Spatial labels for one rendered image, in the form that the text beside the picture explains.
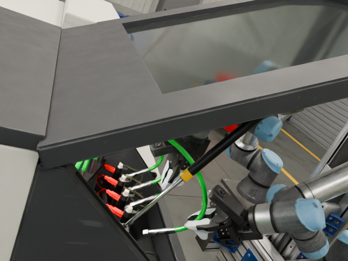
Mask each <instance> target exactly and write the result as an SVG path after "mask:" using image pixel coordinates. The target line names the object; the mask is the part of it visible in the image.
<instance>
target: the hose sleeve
mask: <svg viewBox="0 0 348 261"><path fill-rule="evenodd" d="M174 233H175V227H167V228H158V229H149V230H148V235H149V236H156V235H164V234H174Z"/></svg>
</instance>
